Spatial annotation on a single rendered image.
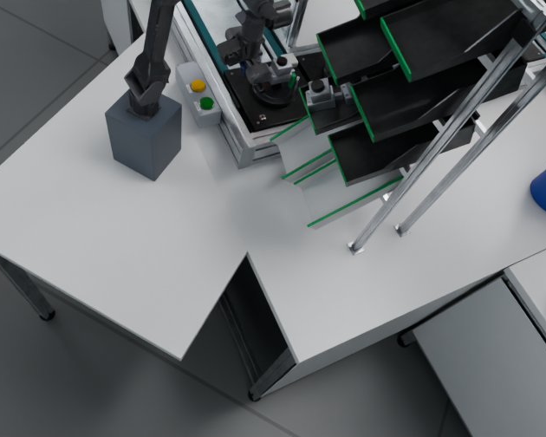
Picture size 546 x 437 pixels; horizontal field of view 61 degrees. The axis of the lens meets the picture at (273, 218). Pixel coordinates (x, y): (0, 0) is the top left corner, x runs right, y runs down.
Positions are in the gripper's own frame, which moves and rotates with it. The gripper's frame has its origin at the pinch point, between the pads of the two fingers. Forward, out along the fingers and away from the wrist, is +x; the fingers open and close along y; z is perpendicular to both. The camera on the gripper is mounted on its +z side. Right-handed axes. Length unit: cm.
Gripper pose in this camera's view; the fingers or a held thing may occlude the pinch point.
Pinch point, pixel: (245, 68)
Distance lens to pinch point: 135.1
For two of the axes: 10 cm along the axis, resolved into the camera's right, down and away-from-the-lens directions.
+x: -1.8, 4.6, 8.7
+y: 4.2, 8.3, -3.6
